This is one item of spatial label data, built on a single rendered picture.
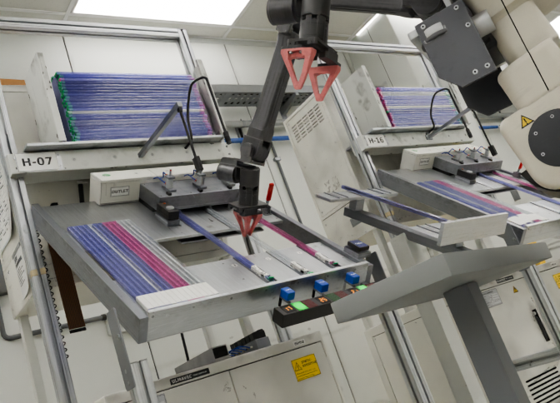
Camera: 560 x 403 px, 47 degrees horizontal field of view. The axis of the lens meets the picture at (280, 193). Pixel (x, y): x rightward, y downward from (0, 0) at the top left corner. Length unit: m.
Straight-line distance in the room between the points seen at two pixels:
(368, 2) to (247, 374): 1.06
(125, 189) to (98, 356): 1.57
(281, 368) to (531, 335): 1.18
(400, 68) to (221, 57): 1.43
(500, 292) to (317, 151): 1.05
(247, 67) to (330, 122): 1.95
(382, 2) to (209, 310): 0.89
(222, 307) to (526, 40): 0.86
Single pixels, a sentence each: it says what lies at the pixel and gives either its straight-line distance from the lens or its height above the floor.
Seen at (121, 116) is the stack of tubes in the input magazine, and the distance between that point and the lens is 2.17.
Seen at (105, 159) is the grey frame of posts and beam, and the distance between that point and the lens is 2.10.
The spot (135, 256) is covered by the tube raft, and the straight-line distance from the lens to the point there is 1.66.
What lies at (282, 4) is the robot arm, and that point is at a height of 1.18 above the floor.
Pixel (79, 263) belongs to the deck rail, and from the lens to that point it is 1.67.
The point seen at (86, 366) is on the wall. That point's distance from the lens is 3.43.
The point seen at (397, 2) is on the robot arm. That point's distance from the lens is 1.72.
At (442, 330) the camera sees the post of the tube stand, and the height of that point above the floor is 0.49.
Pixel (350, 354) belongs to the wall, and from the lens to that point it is 4.23.
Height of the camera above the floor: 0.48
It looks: 17 degrees up
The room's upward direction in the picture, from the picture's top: 20 degrees counter-clockwise
